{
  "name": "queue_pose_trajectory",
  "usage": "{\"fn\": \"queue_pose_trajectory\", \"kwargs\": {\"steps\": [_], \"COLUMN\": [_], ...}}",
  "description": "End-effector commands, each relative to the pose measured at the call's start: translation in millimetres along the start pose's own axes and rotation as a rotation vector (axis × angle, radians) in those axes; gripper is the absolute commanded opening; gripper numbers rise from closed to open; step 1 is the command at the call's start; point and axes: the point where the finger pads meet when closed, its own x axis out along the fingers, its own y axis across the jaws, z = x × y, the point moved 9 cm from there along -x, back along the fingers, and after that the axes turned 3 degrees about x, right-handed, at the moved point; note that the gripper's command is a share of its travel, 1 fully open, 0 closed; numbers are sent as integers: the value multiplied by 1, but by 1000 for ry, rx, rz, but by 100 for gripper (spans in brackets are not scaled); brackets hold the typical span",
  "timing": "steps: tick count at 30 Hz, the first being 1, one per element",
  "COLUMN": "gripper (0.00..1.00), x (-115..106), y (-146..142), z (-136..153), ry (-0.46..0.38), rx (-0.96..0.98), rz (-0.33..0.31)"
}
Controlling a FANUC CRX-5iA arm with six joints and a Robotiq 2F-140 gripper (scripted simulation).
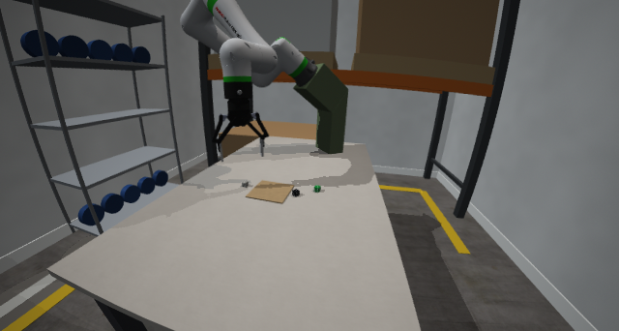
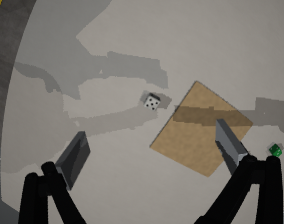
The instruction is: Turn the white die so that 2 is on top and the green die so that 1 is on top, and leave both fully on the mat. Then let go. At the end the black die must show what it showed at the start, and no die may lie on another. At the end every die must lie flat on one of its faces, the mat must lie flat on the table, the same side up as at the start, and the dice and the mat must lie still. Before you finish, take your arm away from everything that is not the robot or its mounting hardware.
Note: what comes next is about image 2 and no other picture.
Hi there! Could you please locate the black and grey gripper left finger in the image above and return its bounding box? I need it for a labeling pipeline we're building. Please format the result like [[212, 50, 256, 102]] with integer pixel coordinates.
[[18, 131, 91, 224]]

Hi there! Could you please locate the green die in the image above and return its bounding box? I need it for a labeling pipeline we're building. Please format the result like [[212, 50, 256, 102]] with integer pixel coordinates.
[[269, 144, 282, 157]]

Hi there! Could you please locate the tan square mat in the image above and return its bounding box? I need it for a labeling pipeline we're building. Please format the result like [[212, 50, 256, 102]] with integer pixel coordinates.
[[150, 81, 254, 177]]

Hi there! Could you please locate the white die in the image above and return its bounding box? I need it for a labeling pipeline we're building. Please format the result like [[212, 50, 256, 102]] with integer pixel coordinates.
[[144, 93, 161, 112]]

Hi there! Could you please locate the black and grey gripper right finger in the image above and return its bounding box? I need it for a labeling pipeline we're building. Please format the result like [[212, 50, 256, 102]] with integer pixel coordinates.
[[194, 119, 283, 224]]

